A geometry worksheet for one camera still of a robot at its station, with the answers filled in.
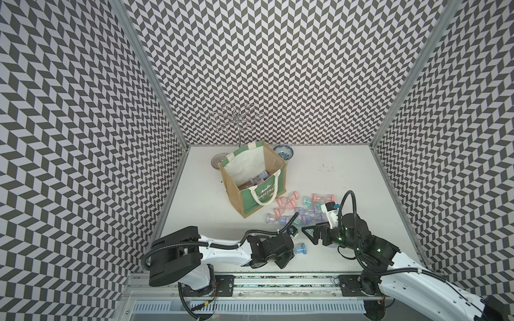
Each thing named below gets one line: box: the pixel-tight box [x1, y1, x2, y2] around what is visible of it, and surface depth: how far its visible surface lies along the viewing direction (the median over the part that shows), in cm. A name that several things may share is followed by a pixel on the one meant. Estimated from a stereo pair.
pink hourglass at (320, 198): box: [311, 193, 336, 203], surface depth 96 cm
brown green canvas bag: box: [218, 139, 289, 219], surface depth 90 cm
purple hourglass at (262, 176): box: [248, 169, 270, 186], surface depth 103 cm
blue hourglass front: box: [295, 242, 308, 255], surface depth 80 cm
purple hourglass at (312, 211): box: [294, 205, 318, 217], surface depth 92 cm
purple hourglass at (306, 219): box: [300, 212, 326, 226], surface depth 89 cm
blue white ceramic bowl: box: [273, 144, 294, 162], surface depth 114 cm
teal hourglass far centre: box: [302, 196, 313, 207], surface depth 95 cm
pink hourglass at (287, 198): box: [276, 191, 300, 208], surface depth 96 cm
